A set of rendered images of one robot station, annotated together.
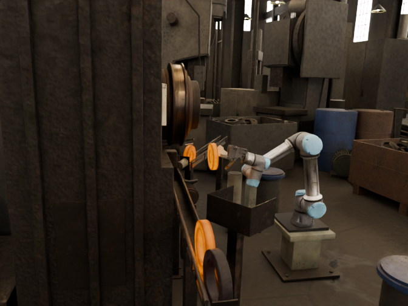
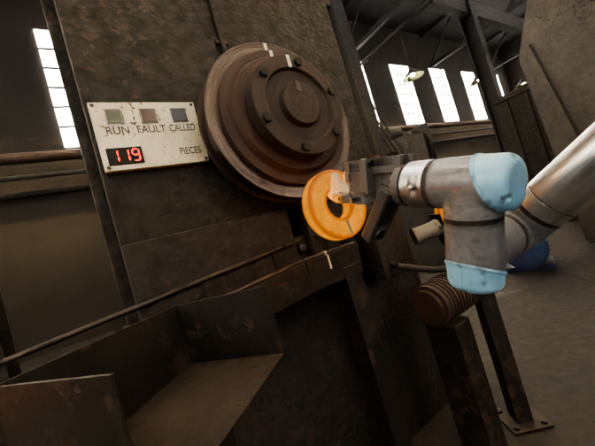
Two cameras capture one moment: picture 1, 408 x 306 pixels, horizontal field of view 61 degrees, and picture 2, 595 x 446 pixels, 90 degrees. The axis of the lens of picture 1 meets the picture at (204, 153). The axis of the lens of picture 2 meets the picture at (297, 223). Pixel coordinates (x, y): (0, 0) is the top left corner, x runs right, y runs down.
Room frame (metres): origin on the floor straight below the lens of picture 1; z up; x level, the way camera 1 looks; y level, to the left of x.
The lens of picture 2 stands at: (1.67, -0.64, 0.79)
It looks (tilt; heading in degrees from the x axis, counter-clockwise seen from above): 2 degrees up; 70
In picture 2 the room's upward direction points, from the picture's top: 16 degrees counter-clockwise
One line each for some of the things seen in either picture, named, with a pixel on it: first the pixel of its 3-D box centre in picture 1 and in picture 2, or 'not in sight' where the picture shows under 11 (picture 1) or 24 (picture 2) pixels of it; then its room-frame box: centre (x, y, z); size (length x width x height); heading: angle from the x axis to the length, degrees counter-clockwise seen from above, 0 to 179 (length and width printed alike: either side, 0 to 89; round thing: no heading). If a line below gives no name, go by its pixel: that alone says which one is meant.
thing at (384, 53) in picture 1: (373, 98); not in sight; (6.37, -3.03, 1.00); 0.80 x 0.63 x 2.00; 17
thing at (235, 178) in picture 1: (233, 203); not in sight; (2.75, -0.26, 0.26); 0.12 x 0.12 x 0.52
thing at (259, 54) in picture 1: (254, 76); not in sight; (11.15, -1.50, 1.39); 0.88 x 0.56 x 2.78; 162
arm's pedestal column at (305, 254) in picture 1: (299, 247); not in sight; (2.25, -0.69, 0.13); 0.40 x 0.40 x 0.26; 12
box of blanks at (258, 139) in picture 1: (246, 146); not in sight; (4.67, -0.58, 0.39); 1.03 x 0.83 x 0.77; 117
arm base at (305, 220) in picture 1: (302, 215); not in sight; (2.25, -0.69, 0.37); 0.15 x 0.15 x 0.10
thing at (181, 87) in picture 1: (175, 104); (281, 123); (2.01, 0.17, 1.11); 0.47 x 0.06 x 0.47; 12
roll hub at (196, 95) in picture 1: (192, 105); (297, 107); (2.03, 0.07, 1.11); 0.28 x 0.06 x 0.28; 12
